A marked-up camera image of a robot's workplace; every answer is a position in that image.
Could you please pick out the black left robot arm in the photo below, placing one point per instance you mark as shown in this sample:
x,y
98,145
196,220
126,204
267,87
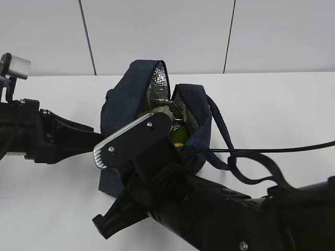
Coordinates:
x,y
10,116

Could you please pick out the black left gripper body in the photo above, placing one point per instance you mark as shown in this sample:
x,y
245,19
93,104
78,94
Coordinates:
x,y
31,138

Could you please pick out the dark blue lunch bag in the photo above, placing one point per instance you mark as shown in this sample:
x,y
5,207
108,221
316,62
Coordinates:
x,y
144,87

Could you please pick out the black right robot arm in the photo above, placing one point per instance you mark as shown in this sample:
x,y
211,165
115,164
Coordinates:
x,y
208,215

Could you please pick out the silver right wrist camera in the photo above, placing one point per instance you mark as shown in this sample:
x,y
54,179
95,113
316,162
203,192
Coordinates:
x,y
132,140

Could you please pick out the green lid glass container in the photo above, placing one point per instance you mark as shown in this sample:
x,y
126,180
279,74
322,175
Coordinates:
x,y
162,109

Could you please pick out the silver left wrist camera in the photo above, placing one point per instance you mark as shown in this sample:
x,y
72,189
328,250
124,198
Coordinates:
x,y
12,69

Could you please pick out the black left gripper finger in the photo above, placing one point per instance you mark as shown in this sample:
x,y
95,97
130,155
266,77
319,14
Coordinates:
x,y
71,138

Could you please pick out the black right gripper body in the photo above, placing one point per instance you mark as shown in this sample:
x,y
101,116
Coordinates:
x,y
151,166

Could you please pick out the yellow pear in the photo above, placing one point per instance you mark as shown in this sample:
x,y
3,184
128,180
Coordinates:
x,y
178,144

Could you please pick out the green cucumber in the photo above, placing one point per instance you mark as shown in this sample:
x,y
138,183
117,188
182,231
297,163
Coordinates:
x,y
179,133

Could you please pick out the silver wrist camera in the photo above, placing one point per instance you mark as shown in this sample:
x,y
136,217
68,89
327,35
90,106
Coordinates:
x,y
12,69
132,140

